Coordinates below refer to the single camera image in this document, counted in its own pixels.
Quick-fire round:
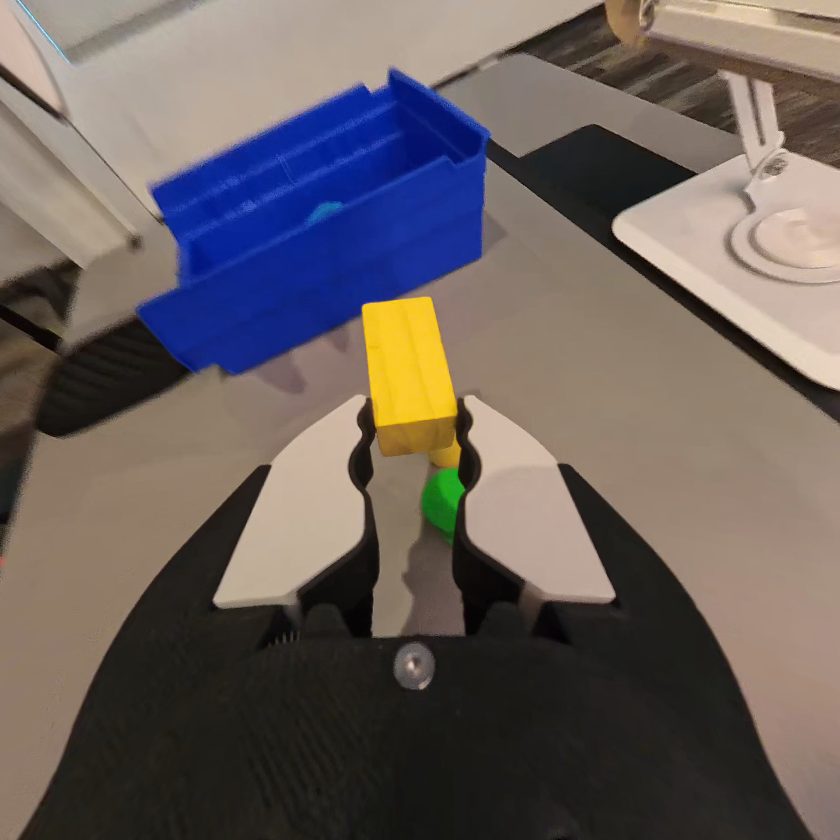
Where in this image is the wooden document stand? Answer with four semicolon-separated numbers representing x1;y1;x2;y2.
604;0;840;392

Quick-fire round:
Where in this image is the green cylinder block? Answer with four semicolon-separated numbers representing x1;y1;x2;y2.
420;470;468;542

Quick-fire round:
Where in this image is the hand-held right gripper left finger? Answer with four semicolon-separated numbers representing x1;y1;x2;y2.
213;395;380;609

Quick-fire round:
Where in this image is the blue plastic bin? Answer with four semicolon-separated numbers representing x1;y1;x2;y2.
137;69;492;375

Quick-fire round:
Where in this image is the yellow arch block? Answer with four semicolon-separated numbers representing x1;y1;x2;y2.
361;297;460;458

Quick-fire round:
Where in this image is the black mesh pad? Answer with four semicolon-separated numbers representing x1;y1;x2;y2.
33;315;191;441

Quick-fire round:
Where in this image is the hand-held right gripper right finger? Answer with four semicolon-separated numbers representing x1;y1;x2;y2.
453;394;618;606

